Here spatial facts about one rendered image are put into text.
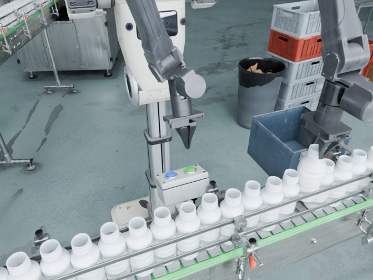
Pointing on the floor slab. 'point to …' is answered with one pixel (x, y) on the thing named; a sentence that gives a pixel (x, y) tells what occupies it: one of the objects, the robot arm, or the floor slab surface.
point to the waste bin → (257, 88)
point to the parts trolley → (368, 14)
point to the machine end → (73, 44)
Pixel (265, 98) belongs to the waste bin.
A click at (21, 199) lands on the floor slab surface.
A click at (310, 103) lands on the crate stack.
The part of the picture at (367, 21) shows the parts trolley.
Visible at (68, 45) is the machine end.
